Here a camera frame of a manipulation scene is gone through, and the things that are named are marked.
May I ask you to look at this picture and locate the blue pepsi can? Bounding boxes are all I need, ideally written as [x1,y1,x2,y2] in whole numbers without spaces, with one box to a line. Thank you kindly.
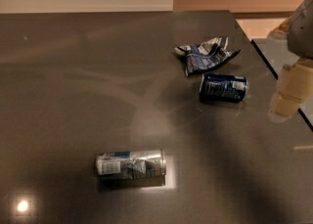
[200,72,249,103]

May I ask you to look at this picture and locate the crumpled blue chip bag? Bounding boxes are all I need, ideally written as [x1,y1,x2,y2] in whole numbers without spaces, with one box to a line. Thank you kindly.
[174,36,241,76]

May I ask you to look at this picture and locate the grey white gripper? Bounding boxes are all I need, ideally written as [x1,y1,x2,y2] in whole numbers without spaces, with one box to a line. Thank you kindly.
[268,0,313,123]

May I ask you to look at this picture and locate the silver blue redbull can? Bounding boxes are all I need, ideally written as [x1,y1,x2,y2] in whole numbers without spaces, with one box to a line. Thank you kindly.
[95,150,166,180]

